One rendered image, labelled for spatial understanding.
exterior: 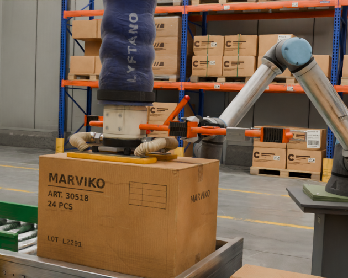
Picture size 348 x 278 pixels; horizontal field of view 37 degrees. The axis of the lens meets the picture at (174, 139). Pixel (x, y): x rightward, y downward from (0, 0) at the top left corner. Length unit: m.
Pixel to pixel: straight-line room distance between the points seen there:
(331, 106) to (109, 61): 0.97
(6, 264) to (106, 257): 0.37
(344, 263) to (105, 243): 1.20
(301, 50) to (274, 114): 8.29
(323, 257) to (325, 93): 0.79
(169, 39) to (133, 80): 7.94
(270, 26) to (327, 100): 8.42
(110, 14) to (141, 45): 0.16
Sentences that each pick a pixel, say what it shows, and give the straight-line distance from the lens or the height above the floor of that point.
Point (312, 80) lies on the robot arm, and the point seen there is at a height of 1.29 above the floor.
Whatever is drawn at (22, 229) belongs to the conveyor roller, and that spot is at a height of 0.54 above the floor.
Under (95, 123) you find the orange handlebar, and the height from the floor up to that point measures 1.08.
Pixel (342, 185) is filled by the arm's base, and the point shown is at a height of 0.82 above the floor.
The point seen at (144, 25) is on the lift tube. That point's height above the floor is 1.46.
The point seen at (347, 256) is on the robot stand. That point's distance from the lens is 2.63.
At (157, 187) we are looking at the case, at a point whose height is 0.88.
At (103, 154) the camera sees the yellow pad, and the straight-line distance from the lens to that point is 1.96.
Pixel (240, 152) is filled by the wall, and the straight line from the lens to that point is 10.59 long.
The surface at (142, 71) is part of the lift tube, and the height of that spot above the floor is 1.29.
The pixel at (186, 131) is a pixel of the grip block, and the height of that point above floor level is 1.07.
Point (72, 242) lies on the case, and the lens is 2.04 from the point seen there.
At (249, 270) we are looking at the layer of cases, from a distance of 2.08.
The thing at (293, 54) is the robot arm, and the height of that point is 1.40.
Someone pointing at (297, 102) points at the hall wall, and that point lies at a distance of 10.43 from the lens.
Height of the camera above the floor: 1.16
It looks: 4 degrees down
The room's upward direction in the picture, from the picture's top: 2 degrees clockwise
